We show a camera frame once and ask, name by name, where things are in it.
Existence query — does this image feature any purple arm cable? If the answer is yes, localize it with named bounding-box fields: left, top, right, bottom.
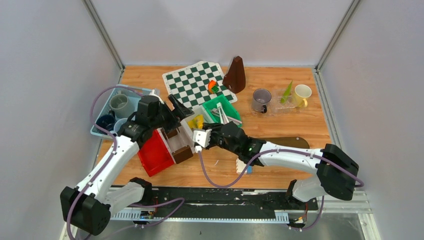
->
left=66, top=85, right=186, bottom=240
left=197, top=145, right=365, bottom=232

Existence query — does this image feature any white plastic bin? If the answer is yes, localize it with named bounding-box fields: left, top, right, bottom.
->
left=160, top=127, right=194, bottom=164

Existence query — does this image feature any light blue perforated basket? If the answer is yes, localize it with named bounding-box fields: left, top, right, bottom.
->
left=93, top=84, right=160, bottom=134

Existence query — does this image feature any green toy block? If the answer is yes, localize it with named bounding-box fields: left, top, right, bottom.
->
left=211, top=86, right=220, bottom=94

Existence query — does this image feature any brown wooden metronome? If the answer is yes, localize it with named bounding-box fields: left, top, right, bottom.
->
left=222, top=55, right=246, bottom=94

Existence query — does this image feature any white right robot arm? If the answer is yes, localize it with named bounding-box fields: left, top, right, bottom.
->
left=192, top=122, right=364, bottom=209

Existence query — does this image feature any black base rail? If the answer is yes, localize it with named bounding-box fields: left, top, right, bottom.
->
left=139, top=186, right=319, bottom=219

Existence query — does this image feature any green white chessboard mat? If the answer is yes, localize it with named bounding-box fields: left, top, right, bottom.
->
left=162, top=61, right=238, bottom=109

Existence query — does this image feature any white toothbrush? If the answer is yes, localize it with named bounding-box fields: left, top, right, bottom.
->
left=216, top=102, right=229, bottom=125

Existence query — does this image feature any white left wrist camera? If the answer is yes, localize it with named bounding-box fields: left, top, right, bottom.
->
left=149, top=92, right=165, bottom=104

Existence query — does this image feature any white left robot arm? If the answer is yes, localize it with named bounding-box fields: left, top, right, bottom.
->
left=60, top=94, right=194, bottom=236

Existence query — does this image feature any green plastic bin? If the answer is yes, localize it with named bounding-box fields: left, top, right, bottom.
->
left=202, top=95, right=242, bottom=128

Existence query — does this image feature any orange toy block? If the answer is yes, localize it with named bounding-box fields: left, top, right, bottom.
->
left=207, top=80, right=218, bottom=94

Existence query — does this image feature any white blue toy brick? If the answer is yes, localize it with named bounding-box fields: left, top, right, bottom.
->
left=236, top=159, right=253, bottom=175

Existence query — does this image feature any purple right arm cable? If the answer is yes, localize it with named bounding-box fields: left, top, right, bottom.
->
left=197, top=145, right=365, bottom=232

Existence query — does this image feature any grey mug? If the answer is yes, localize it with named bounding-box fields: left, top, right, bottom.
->
left=109, top=93, right=136, bottom=119

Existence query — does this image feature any brown wooden block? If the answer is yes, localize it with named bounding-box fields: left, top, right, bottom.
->
left=172, top=145, right=194, bottom=164

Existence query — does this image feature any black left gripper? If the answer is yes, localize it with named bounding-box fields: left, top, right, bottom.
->
left=149, top=94, right=194, bottom=134

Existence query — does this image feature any light blue mug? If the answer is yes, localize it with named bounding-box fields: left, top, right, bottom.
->
left=113, top=118, right=128, bottom=134

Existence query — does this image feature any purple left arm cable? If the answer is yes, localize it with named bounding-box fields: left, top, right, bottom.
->
left=66, top=85, right=186, bottom=240

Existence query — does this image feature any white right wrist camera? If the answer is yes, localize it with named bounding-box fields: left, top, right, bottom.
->
left=192, top=129, right=212, bottom=148

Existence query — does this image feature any yellow toothpaste tube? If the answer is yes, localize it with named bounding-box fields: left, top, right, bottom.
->
left=187, top=115, right=204, bottom=130

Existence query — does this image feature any purple mug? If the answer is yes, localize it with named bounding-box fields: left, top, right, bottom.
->
left=252, top=88, right=272, bottom=103

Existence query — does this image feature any dark wooden oval tray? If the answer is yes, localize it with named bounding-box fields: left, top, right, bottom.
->
left=263, top=136, right=310, bottom=149

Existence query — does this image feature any cream mug yellow handle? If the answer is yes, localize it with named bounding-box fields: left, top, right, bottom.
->
left=293, top=84, right=312, bottom=108

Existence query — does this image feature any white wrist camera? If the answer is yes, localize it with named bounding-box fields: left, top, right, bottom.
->
left=192, top=129, right=212, bottom=148
left=149, top=92, right=165, bottom=104

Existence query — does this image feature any dark blue mug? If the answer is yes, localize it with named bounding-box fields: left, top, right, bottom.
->
left=95, top=114, right=116, bottom=132

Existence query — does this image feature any red plastic bin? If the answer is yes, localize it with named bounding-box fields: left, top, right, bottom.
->
left=137, top=129, right=175, bottom=177

